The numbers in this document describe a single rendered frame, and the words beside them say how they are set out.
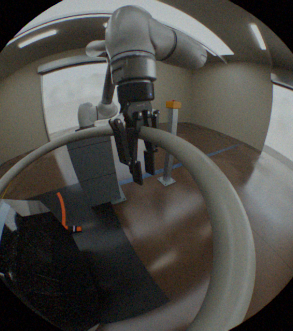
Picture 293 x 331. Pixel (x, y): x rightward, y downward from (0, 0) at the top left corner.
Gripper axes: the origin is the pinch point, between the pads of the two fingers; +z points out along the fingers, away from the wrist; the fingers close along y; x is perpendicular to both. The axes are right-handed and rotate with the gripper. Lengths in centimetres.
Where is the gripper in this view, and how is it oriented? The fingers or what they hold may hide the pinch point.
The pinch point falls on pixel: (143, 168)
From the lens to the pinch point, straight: 29.1
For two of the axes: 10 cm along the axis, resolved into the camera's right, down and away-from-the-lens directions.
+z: 0.8, 8.4, 5.4
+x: 7.7, 3.0, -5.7
